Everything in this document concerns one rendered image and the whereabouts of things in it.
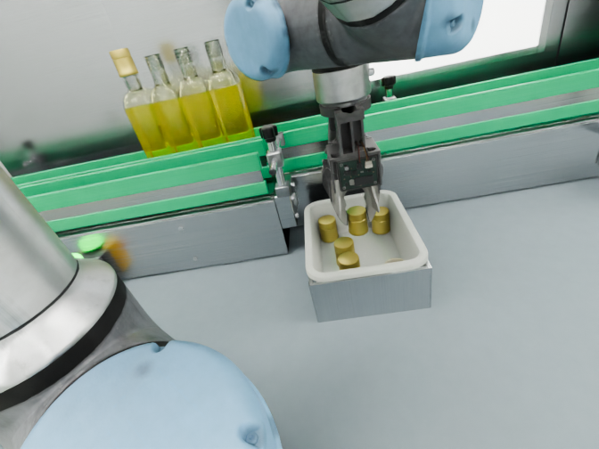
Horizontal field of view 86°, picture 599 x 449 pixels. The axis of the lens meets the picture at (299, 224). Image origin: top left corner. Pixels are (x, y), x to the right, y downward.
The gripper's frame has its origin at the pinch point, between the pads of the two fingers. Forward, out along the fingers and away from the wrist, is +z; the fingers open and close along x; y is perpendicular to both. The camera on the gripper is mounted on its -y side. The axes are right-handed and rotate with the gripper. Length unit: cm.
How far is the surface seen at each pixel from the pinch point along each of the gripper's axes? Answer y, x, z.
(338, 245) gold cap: 5.3, -4.1, 2.2
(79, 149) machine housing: -33, -67, -14
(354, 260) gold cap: 9.8, -2.1, 2.2
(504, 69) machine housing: -33, 40, -12
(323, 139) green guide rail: -13.8, -3.5, -10.0
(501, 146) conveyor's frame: -11.9, 30.3, -2.4
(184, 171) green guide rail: -4.5, -28.8, -12.1
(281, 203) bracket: -2.6, -13.1, -3.4
